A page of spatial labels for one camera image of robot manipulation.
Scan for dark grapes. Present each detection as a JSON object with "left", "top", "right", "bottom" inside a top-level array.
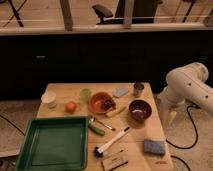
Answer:
[{"left": 101, "top": 99, "right": 115, "bottom": 110}]

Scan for metal spoon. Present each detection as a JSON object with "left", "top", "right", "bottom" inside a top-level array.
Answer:
[{"left": 89, "top": 116, "right": 116, "bottom": 131}]

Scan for metal cup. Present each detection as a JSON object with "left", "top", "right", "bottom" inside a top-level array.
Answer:
[{"left": 133, "top": 83, "right": 144, "bottom": 98}]

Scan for black office chair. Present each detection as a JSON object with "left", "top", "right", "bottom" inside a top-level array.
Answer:
[{"left": 92, "top": 0, "right": 163, "bottom": 25}]

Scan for maroon bowl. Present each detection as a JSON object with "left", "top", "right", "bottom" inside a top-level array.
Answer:
[{"left": 129, "top": 99, "right": 152, "bottom": 122}]

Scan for green cucumber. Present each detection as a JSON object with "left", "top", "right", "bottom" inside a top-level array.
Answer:
[{"left": 89, "top": 124, "right": 105, "bottom": 136}]

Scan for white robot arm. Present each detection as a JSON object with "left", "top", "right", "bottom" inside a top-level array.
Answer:
[{"left": 158, "top": 62, "right": 213, "bottom": 125}]

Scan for yellow banana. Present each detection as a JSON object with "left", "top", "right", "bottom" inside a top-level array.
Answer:
[{"left": 106, "top": 106, "right": 126, "bottom": 118}]

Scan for green plastic cup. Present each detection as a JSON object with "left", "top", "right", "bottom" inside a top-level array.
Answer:
[{"left": 80, "top": 88, "right": 91, "bottom": 103}]

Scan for light blue sponge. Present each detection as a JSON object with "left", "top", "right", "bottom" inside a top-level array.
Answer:
[{"left": 113, "top": 87, "right": 129, "bottom": 98}]

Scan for green plastic tray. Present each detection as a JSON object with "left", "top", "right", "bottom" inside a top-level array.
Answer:
[{"left": 15, "top": 116, "right": 88, "bottom": 171}]

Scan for orange fruit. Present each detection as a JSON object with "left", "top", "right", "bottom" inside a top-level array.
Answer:
[{"left": 65, "top": 101, "right": 77, "bottom": 113}]

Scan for white cup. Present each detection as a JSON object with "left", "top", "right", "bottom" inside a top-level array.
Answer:
[{"left": 41, "top": 91, "right": 56, "bottom": 108}]

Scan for small wooden block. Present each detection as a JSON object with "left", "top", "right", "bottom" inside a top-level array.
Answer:
[{"left": 101, "top": 150, "right": 128, "bottom": 171}]

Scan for orange bowl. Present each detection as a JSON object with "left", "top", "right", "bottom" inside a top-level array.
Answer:
[{"left": 88, "top": 92, "right": 116, "bottom": 114}]

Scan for white handled dish brush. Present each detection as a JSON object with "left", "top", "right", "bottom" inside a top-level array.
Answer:
[{"left": 94, "top": 127, "right": 129, "bottom": 158}]

